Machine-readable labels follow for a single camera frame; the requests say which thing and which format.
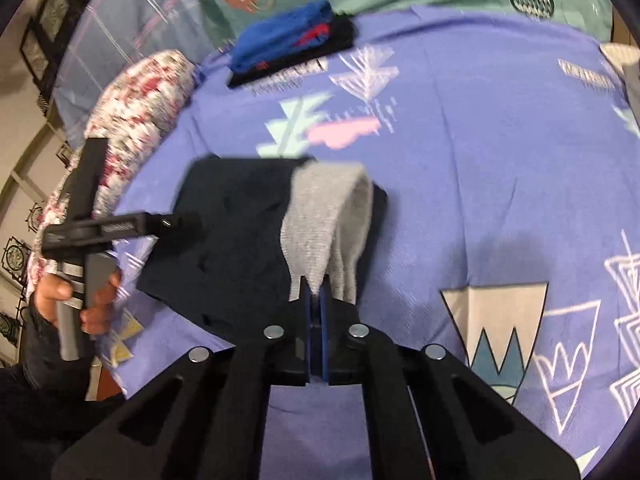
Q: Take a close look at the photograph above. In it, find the blue folded garment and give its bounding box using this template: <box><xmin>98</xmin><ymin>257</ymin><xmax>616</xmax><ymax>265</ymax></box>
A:
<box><xmin>230</xmin><ymin>0</ymin><xmax>334</xmax><ymax>75</ymax></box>

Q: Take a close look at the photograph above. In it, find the person's left forearm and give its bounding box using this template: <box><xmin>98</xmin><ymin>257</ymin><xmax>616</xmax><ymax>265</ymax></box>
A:
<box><xmin>0</xmin><ymin>305</ymin><xmax>126</xmax><ymax>480</ymax></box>

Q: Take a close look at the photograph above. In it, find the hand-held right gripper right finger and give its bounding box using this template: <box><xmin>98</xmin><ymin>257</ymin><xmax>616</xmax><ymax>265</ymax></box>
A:
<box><xmin>319</xmin><ymin>280</ymin><xmax>583</xmax><ymax>480</ymax></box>

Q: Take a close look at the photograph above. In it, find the purple printed bedsheet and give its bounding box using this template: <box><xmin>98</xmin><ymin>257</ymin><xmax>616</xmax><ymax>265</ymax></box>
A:
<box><xmin>95</xmin><ymin>4</ymin><xmax>640</xmax><ymax>480</ymax></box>

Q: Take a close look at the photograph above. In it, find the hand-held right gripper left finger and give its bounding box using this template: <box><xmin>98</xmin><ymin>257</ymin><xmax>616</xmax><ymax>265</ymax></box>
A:
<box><xmin>52</xmin><ymin>280</ymin><xmax>314</xmax><ymax>480</ymax></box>

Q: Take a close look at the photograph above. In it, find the black folded garment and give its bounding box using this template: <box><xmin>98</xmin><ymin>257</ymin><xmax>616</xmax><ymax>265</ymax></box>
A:
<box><xmin>227</xmin><ymin>12</ymin><xmax>358</xmax><ymax>90</ymax></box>

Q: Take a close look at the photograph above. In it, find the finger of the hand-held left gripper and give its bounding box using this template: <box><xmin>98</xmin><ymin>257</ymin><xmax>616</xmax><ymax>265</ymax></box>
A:
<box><xmin>144</xmin><ymin>211</ymin><xmax>205</xmax><ymax>237</ymax></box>

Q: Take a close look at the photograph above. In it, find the person's left hand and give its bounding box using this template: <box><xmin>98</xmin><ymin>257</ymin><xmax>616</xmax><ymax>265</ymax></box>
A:
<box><xmin>29</xmin><ymin>269</ymin><xmax>124</xmax><ymax>337</ymax></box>

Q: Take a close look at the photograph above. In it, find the light blue checked cloth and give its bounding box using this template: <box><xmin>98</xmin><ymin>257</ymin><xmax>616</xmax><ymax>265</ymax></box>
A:
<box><xmin>52</xmin><ymin>0</ymin><xmax>226</xmax><ymax>133</ymax></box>

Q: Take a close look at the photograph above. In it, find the red white floral quilt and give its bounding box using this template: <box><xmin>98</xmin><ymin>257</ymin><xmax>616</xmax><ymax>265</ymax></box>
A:
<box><xmin>25</xmin><ymin>50</ymin><xmax>197</xmax><ymax>281</ymax></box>

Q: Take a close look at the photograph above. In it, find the dark framed wall picture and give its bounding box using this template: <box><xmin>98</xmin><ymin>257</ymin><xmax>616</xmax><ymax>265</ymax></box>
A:
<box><xmin>19</xmin><ymin>29</ymin><xmax>52</xmax><ymax>83</ymax></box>
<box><xmin>0</xmin><ymin>235</ymin><xmax>33</xmax><ymax>288</ymax></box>
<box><xmin>36</xmin><ymin>0</ymin><xmax>71</xmax><ymax>43</ymax></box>

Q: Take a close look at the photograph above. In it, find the dark navy pants grey waistband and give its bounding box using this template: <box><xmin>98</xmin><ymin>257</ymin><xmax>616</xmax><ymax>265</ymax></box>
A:
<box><xmin>136</xmin><ymin>156</ymin><xmax>390</xmax><ymax>348</ymax></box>

